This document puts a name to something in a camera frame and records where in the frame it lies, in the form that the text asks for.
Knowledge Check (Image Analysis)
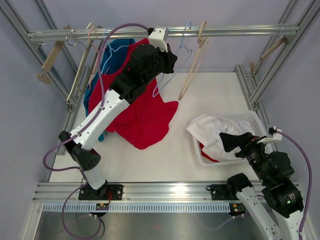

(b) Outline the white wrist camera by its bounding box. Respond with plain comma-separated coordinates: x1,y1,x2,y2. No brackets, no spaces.
257,126,282,145
148,26,169,52

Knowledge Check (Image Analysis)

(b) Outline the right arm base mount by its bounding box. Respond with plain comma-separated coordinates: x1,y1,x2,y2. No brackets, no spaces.
206,183,253,201

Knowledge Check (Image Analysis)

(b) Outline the aluminium front rail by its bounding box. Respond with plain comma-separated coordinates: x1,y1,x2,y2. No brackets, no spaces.
32,181,214,204

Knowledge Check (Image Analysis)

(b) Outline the light blue wire hanger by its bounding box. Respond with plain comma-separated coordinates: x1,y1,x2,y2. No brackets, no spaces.
152,22,193,98
100,39,135,75

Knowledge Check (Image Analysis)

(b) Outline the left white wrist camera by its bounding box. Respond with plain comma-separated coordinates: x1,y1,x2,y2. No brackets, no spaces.
148,26,169,52

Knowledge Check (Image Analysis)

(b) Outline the teal t shirt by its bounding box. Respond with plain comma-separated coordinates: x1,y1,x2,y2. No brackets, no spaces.
83,38,135,144

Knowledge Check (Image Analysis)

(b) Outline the wooden clip hanger left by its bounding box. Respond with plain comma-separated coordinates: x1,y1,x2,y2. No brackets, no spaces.
36,37,67,85

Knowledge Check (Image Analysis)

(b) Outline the magenta t shirt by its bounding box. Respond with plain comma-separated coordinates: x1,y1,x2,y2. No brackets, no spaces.
89,38,179,150

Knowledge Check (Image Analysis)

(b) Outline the aluminium hanging rail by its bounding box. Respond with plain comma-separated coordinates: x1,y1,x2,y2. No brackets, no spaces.
26,23,300,42

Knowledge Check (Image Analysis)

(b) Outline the wooden clip hanger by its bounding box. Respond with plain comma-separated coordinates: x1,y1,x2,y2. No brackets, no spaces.
249,36,287,75
36,37,67,85

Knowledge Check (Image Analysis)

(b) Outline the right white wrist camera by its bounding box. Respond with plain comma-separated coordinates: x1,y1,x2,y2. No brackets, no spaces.
257,126,282,145

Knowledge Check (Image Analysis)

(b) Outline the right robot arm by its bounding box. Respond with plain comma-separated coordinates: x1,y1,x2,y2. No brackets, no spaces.
219,127,312,240

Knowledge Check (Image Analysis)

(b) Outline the pink wire hanger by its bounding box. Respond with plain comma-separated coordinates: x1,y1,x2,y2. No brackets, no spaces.
86,27,106,90

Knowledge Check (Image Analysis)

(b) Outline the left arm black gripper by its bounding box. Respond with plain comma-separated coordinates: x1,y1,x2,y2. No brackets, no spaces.
141,42,176,85

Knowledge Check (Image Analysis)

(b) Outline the white plastic basket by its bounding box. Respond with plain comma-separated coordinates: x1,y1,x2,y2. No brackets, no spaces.
191,110,266,167

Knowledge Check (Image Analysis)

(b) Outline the cream plastic hanger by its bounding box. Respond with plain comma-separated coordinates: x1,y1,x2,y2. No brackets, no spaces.
65,29,92,104

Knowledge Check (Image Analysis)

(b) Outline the red t shirt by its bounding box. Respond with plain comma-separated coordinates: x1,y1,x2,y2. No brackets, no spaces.
199,142,222,163

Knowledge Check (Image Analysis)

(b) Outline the white t shirt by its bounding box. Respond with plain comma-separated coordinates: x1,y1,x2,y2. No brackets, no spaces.
186,114,255,162

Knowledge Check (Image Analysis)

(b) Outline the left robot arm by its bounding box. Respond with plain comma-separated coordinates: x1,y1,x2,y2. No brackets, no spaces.
58,43,178,200

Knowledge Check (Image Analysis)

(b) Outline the slotted white cable duct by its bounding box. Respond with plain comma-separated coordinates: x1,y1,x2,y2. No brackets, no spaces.
42,202,231,213

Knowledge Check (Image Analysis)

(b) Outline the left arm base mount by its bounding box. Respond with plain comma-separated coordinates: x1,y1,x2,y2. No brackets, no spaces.
78,183,124,201

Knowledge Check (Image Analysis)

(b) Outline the beige plastic hanger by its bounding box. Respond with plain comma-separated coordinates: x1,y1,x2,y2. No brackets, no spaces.
178,21,209,101

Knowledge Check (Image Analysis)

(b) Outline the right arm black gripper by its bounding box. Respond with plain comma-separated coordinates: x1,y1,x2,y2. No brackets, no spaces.
219,131,270,184

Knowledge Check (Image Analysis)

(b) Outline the wooden clip hanger right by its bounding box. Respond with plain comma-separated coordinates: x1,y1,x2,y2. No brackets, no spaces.
249,36,287,75

